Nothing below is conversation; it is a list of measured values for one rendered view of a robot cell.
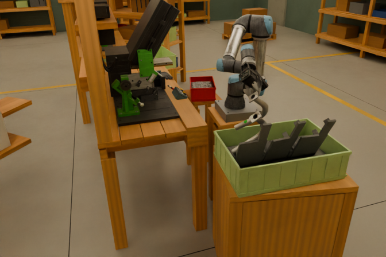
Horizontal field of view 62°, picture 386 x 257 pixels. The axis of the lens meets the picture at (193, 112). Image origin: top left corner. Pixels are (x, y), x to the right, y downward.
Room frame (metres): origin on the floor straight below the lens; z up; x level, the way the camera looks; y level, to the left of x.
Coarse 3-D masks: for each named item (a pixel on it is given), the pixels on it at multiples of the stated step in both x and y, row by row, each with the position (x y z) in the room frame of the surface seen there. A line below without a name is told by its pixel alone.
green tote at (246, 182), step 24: (288, 120) 1.77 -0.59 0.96; (216, 144) 1.62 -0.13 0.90; (336, 144) 1.51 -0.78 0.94; (240, 168) 1.28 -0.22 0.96; (264, 168) 1.29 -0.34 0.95; (288, 168) 1.33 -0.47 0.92; (312, 168) 1.36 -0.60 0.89; (336, 168) 1.39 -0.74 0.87; (240, 192) 1.27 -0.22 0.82; (264, 192) 1.30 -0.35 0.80
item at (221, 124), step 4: (208, 108) 2.24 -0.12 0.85; (212, 108) 2.23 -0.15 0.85; (212, 112) 2.16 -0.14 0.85; (216, 112) 2.16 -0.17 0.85; (212, 116) 2.14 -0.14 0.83; (216, 116) 2.09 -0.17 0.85; (220, 116) 2.08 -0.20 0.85; (216, 120) 2.04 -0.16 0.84; (220, 120) 2.02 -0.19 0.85; (244, 120) 2.01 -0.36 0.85; (220, 124) 1.96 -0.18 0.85; (224, 124) 1.96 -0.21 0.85; (228, 124) 1.96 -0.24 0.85; (232, 124) 1.97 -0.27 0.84; (252, 124) 2.00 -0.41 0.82; (256, 124) 2.01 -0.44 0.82; (220, 128) 1.95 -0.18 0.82; (224, 128) 1.95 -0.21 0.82
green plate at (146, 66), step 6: (138, 54) 2.40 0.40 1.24; (144, 54) 2.41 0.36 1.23; (150, 54) 2.43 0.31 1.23; (138, 60) 2.39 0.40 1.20; (144, 60) 2.40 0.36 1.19; (150, 60) 2.41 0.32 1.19; (138, 66) 2.39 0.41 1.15; (144, 66) 2.39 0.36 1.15; (150, 66) 2.40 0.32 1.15; (144, 72) 2.38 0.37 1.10; (150, 72) 2.39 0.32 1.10
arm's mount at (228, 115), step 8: (216, 104) 2.20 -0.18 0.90; (224, 104) 2.15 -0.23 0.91; (248, 104) 2.16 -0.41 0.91; (224, 112) 2.02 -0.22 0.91; (232, 112) 2.01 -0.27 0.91; (240, 112) 2.02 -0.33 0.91; (248, 112) 2.02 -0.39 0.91; (224, 120) 2.02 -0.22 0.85; (232, 120) 2.00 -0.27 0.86; (240, 120) 2.01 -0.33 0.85
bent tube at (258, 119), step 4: (256, 112) 1.40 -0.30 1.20; (252, 116) 1.39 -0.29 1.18; (256, 116) 1.41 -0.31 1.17; (260, 116) 1.36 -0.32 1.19; (252, 120) 1.38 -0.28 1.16; (256, 120) 1.37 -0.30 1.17; (260, 120) 1.38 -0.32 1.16; (264, 120) 1.41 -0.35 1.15; (256, 136) 1.44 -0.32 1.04; (248, 140) 1.45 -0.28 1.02; (252, 140) 1.44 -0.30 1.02; (236, 148) 1.45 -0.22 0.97; (232, 152) 1.44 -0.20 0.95
